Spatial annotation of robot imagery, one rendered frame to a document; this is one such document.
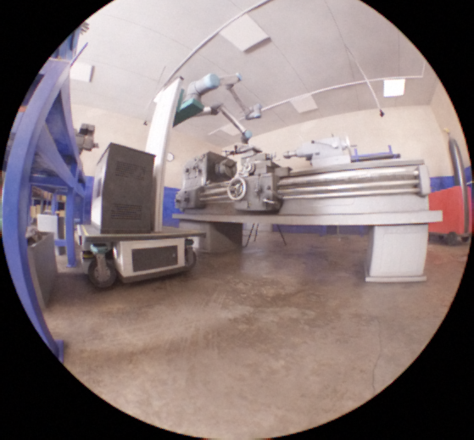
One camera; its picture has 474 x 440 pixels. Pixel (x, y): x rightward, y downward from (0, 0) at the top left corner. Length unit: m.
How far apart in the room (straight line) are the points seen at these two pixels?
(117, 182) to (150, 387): 0.94
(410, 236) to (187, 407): 1.34
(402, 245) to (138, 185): 1.74
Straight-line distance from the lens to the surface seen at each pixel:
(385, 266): 1.29
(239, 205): 1.43
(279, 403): 0.50
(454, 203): 2.95
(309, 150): 1.59
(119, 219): 1.02
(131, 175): 1.05
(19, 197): 0.51
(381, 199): 1.29
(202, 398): 0.50
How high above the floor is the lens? 0.45
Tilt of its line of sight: 5 degrees up
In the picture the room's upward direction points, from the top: 1 degrees clockwise
